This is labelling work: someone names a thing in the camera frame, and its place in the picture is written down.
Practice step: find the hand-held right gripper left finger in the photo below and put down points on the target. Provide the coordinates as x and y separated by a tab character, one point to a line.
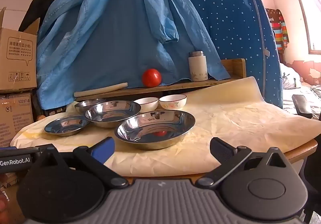
104	152

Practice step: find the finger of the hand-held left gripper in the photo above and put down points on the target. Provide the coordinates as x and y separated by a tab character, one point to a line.
25	149

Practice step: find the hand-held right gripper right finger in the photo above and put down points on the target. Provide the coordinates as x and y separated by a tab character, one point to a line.
220	151

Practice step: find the large metal bowl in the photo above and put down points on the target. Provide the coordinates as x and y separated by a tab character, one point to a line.
112	114

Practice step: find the small steel plate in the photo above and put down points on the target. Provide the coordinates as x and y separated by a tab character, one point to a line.
66	127

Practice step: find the steel bowl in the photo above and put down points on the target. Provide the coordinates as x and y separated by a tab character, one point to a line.
86	105

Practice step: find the small metal bowl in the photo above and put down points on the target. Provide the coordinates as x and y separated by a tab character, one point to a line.
155	128

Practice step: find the white red-rimmed ceramic bowl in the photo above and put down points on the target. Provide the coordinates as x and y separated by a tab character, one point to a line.
173	102
146	104

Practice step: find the cream table cloth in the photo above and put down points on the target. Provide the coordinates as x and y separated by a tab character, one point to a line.
238	126

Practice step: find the printed cardboard box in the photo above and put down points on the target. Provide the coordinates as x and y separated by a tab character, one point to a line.
15	118

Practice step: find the white rolling pin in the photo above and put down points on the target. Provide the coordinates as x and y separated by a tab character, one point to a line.
100	90

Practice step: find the wooden cutting board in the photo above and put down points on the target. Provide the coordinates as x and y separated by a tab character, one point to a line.
180	86

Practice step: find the white thermos flask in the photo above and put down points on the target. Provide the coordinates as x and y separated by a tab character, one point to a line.
197	68

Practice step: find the open cardboard box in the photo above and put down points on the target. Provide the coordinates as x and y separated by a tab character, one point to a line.
17	63

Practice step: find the red tomato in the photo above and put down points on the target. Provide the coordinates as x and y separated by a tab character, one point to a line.
151	77

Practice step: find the black chair armrest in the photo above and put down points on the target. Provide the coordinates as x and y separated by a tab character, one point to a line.
302	106

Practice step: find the white bedding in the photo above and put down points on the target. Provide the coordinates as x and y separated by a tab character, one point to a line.
289	78

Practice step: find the grey patterned blanket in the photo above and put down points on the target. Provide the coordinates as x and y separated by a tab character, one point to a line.
312	98

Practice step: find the light blue jacket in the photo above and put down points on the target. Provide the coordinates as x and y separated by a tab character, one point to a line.
112	38

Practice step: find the striped hanging garment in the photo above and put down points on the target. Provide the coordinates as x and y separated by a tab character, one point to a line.
279	30

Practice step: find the blue polka dot wardrobe cover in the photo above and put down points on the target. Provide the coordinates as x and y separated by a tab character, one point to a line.
225	13

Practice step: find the wooden window frame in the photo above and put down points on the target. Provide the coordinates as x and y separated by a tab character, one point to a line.
304	13

